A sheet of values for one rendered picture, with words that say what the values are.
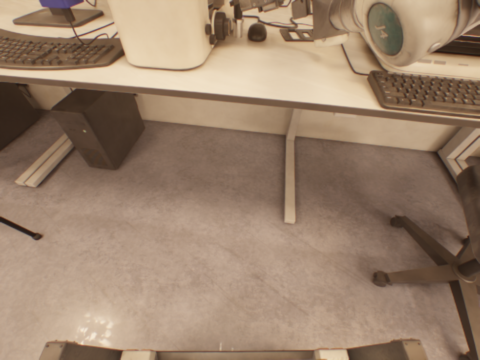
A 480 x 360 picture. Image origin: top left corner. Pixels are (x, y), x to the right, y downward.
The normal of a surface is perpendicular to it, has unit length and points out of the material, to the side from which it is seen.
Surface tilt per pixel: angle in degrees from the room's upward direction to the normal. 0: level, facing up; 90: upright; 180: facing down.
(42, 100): 90
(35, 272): 0
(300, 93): 0
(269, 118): 90
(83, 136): 90
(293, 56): 0
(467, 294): 8
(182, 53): 90
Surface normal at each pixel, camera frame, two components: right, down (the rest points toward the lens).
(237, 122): -0.14, 0.76
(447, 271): -0.12, -0.64
